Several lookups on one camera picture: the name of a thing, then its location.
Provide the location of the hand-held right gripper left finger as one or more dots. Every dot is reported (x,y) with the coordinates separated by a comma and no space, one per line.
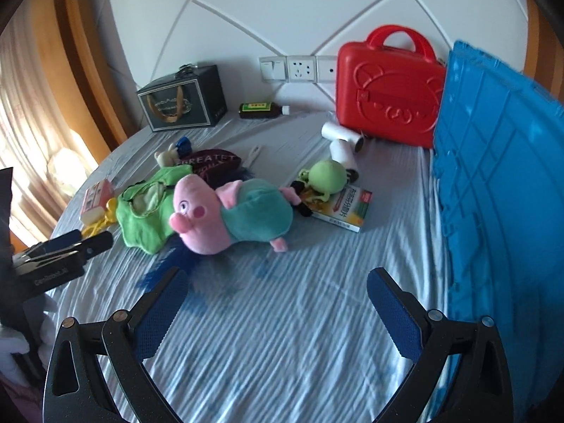
(161,317)

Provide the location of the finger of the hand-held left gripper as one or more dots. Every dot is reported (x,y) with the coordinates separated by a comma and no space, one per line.
(99,242)
(66,240)

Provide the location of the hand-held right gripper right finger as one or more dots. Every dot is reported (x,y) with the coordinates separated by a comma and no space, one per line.
(394,317)

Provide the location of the green cloth bib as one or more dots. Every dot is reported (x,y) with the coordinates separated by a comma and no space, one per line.
(145,229)

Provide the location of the yellow and black medicine box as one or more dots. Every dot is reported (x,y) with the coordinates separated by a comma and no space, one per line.
(352,209)

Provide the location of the pink pig plush toy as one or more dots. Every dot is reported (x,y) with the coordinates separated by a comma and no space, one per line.
(246,216)

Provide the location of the green frog plush toy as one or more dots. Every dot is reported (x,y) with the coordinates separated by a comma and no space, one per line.
(326,176)

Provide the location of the blue plastic crate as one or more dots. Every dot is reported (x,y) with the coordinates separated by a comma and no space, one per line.
(498,163)

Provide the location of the pink and white small box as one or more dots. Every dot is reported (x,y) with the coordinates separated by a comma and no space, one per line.
(94,196)

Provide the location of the small white rabbit toy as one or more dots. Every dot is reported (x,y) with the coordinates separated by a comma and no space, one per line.
(165,156)

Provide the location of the beige curtain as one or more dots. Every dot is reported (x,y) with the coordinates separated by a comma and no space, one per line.
(26,119)

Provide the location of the maroon printed pouch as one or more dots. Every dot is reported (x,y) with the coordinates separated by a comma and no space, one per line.
(211,163)

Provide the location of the dark gift box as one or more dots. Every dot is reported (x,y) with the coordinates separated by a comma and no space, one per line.
(194,105)

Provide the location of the brown glass bottle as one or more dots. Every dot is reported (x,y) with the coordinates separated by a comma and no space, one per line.
(260,111)

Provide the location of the red plastic suitcase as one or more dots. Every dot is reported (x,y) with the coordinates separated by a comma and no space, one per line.
(387,97)

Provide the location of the wooden column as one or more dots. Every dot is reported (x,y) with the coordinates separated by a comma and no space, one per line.
(546,44)

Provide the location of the wooden frame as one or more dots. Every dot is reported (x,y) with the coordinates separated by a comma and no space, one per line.
(83,53)

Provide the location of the white wall switch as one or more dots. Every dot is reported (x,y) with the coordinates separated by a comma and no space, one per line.
(273,69)

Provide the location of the white wall socket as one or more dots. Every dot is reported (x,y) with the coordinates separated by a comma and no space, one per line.
(327,69)
(302,69)

